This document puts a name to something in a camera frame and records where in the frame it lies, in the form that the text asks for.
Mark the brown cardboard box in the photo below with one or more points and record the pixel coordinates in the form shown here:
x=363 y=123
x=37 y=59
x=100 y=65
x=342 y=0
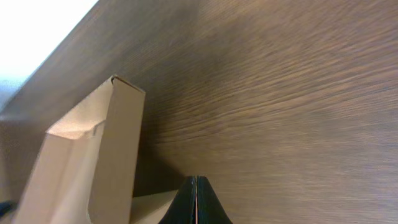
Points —
x=85 y=170

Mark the black right gripper moving right finger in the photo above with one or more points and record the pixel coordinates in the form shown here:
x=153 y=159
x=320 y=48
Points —
x=210 y=210

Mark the black right gripper fixed left finger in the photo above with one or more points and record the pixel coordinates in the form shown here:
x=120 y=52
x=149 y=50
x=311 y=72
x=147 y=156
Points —
x=182 y=208

